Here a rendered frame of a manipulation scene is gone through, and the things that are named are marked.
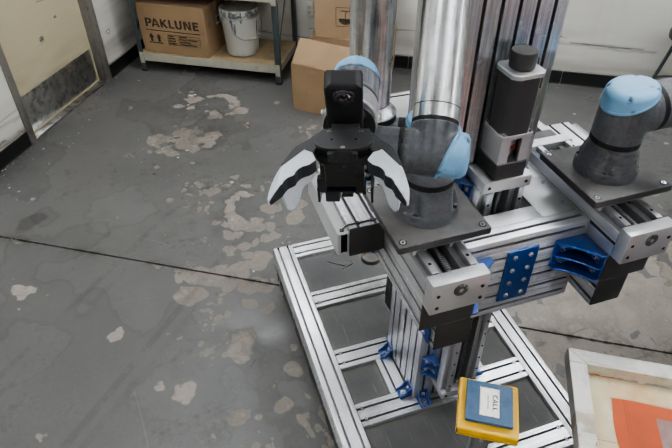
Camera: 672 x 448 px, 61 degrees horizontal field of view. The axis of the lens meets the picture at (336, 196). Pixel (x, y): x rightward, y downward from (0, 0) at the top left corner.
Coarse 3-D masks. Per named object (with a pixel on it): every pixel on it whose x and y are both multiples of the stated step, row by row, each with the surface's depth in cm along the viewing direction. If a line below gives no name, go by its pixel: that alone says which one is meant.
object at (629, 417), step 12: (612, 408) 123; (624, 408) 123; (636, 408) 123; (648, 408) 123; (660, 408) 123; (624, 420) 121; (636, 420) 121; (648, 420) 121; (660, 420) 121; (624, 432) 119; (636, 432) 119; (648, 432) 119; (660, 432) 119; (624, 444) 117; (636, 444) 117; (648, 444) 117; (660, 444) 117
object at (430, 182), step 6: (408, 114) 117; (402, 120) 117; (408, 120) 115; (402, 126) 116; (408, 126) 115; (408, 180) 121; (414, 180) 120; (420, 180) 119; (426, 180) 118; (432, 180) 118; (438, 180) 118; (444, 180) 119; (450, 180) 120; (426, 186) 119; (432, 186) 119; (438, 186) 119
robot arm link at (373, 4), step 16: (352, 0) 103; (368, 0) 101; (384, 0) 101; (352, 16) 104; (368, 16) 102; (384, 16) 102; (352, 32) 106; (368, 32) 104; (384, 32) 104; (352, 48) 108; (368, 48) 106; (384, 48) 106; (384, 64) 108; (384, 80) 110; (384, 96) 112; (384, 112) 114
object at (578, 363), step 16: (576, 352) 130; (592, 352) 130; (576, 368) 127; (592, 368) 128; (608, 368) 127; (624, 368) 127; (640, 368) 127; (656, 368) 127; (576, 384) 124; (656, 384) 127; (576, 400) 121; (576, 416) 118; (592, 416) 118; (576, 432) 116; (592, 432) 115
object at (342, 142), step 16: (368, 112) 75; (336, 128) 71; (352, 128) 71; (368, 128) 77; (320, 144) 68; (336, 144) 68; (352, 144) 68; (368, 144) 67; (320, 160) 69; (336, 160) 68; (352, 160) 67; (320, 176) 70; (336, 176) 70; (352, 176) 70; (368, 176) 75; (320, 192) 72; (336, 192) 71; (352, 192) 71
